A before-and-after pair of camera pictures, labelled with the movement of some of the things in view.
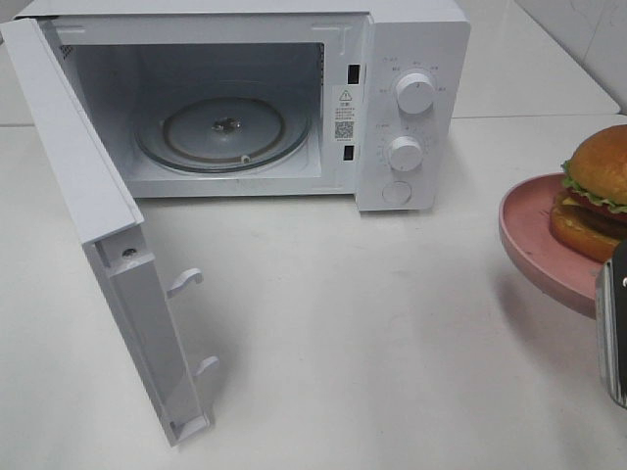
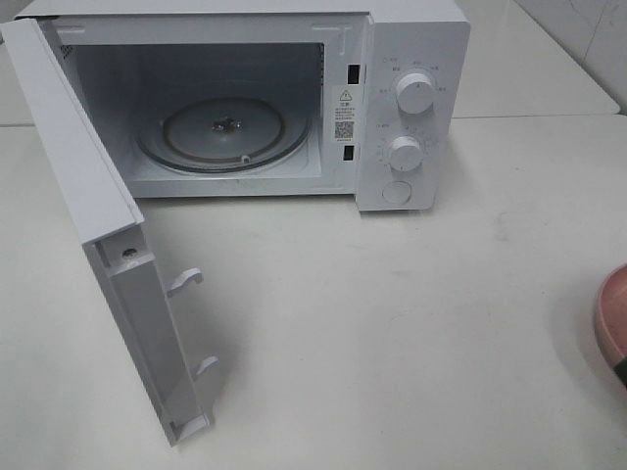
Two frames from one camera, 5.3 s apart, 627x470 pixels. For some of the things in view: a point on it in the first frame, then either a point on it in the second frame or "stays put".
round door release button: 397,192 stays put
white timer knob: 406,154 stays put
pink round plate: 526,235 → 611,316
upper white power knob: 414,93 stays put
